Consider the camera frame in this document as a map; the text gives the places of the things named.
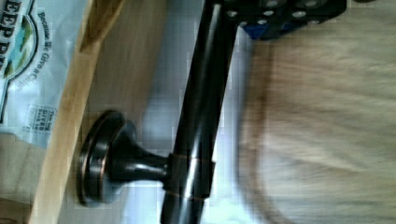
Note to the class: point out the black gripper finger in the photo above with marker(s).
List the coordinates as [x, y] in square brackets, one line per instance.
[271, 19]

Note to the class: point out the wooden drawer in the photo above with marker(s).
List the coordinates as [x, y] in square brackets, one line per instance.
[39, 186]

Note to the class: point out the black metal drawer handle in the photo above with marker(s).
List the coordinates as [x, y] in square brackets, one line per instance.
[110, 157]

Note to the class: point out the wooden cutting board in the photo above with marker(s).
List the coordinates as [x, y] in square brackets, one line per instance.
[317, 138]

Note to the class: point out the Deep River chips bag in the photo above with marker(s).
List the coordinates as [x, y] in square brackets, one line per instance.
[37, 42]

